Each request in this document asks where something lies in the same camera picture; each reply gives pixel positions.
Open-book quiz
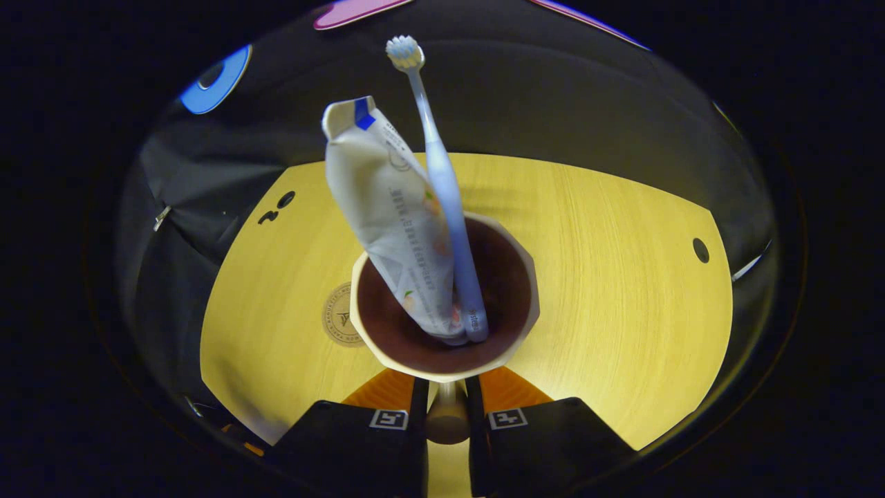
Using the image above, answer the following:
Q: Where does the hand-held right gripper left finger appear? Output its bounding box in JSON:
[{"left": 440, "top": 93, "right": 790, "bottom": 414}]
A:
[{"left": 266, "top": 367, "right": 431, "bottom": 497}]

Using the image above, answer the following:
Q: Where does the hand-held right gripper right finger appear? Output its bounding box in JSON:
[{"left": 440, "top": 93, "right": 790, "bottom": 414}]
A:
[{"left": 467, "top": 365, "right": 637, "bottom": 497}]

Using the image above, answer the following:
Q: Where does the beige cup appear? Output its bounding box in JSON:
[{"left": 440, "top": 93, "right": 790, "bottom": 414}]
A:
[{"left": 349, "top": 211, "right": 541, "bottom": 445}]

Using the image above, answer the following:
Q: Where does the round cork coaster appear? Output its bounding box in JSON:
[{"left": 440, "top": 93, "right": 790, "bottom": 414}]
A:
[{"left": 322, "top": 282, "right": 367, "bottom": 348}]

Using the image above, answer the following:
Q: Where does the white toothpaste tube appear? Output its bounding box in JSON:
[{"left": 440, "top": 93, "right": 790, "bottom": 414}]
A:
[{"left": 322, "top": 95, "right": 471, "bottom": 345}]

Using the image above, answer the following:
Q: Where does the white toothbrush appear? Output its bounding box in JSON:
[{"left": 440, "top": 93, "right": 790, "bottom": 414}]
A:
[{"left": 385, "top": 35, "right": 490, "bottom": 343}]

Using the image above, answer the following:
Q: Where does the wooden desktop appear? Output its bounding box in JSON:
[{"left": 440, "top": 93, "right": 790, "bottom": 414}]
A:
[{"left": 199, "top": 152, "right": 734, "bottom": 498}]

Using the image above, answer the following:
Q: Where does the black backdrop cloth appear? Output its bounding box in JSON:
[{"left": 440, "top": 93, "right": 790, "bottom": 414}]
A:
[{"left": 114, "top": 0, "right": 779, "bottom": 416}]

